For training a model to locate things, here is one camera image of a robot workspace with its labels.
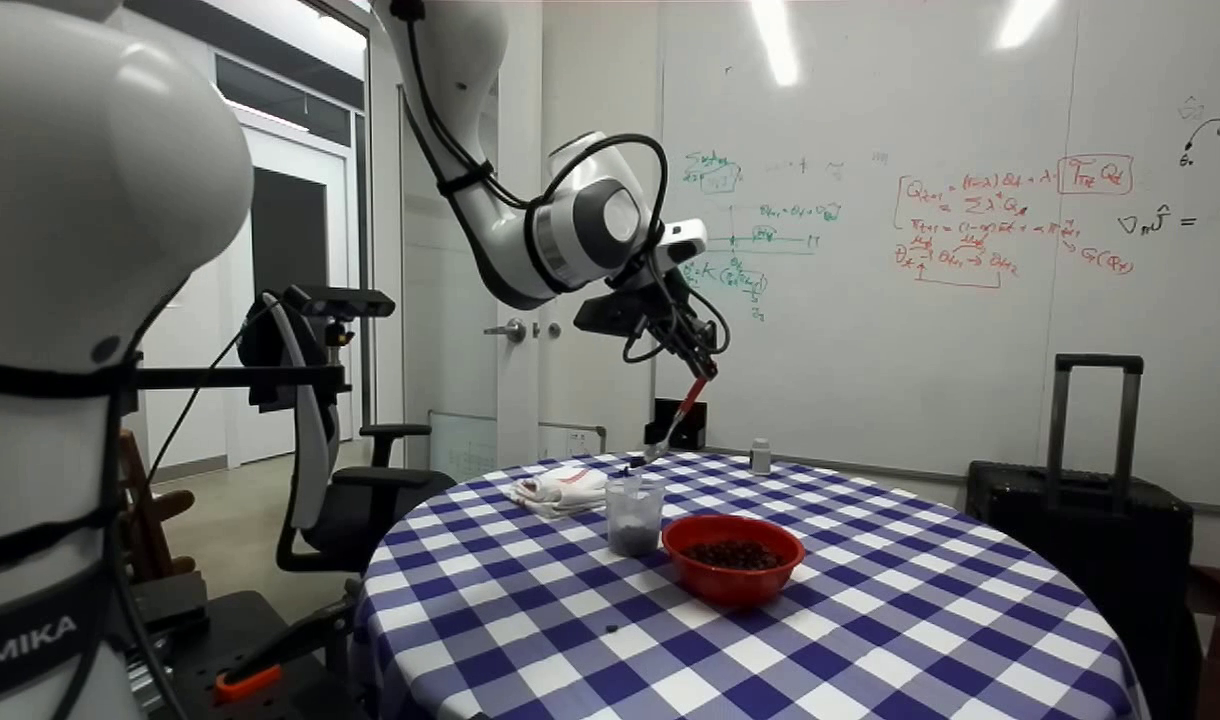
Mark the wall whiteboard with writing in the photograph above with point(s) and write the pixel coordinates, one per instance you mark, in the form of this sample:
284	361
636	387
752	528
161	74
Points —
903	334

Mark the small white grey bottle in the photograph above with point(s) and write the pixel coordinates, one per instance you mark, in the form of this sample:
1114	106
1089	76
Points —
761	456

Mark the clear plastic measuring jug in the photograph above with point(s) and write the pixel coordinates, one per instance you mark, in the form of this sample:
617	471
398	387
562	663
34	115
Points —
633	507

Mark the black wheeled suitcase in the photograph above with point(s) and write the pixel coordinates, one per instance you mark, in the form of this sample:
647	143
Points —
1089	535

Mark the red bowl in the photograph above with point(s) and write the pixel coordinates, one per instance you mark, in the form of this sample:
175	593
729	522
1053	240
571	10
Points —
734	583

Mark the black office chair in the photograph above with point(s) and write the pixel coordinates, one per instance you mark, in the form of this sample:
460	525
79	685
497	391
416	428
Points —
368	507

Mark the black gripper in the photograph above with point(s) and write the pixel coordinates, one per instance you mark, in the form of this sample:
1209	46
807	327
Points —
641	308

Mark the white towel orange stripes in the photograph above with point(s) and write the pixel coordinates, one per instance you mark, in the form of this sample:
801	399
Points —
562	488

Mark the brown coffee beans heap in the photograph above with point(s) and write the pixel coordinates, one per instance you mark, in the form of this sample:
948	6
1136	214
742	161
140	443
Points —
734	550
633	540

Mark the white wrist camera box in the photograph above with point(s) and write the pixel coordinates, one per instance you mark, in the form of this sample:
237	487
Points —
681	240

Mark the blue white checkered tablecloth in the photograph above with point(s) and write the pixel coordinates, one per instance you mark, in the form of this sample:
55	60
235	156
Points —
903	641

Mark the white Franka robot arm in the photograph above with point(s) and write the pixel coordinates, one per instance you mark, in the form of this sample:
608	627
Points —
75	200

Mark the black equipment cart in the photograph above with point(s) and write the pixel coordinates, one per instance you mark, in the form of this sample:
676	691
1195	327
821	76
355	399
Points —
222	641

